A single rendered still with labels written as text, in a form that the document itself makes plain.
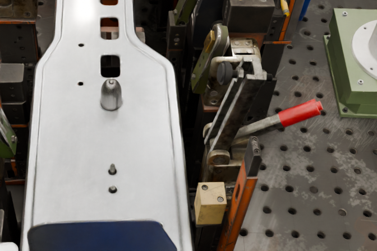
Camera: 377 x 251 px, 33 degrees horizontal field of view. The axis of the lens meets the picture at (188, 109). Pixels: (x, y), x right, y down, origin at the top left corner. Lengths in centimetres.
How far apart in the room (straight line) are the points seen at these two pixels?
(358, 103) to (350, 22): 21
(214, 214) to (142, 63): 31
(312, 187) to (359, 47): 34
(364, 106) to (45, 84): 72
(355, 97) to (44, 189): 74
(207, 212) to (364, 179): 59
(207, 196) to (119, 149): 17
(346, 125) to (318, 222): 26
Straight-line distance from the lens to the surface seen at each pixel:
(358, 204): 131
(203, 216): 83
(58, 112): 97
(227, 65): 74
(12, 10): 120
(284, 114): 83
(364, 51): 144
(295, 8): 111
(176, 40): 114
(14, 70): 104
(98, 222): 47
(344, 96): 143
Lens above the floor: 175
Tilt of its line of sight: 51 degrees down
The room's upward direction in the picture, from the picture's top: 9 degrees clockwise
